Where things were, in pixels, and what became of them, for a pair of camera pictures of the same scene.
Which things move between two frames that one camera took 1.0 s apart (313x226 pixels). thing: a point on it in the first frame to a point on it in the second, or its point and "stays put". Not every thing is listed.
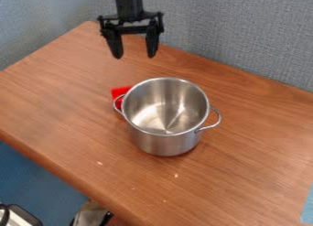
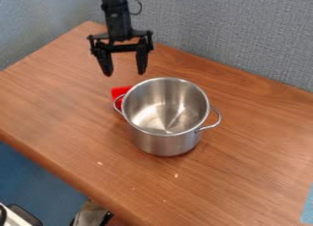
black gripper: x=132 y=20 to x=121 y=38
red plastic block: x=118 y=91 stays put
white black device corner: x=15 y=216 stays put
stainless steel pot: x=166 y=111 stays put
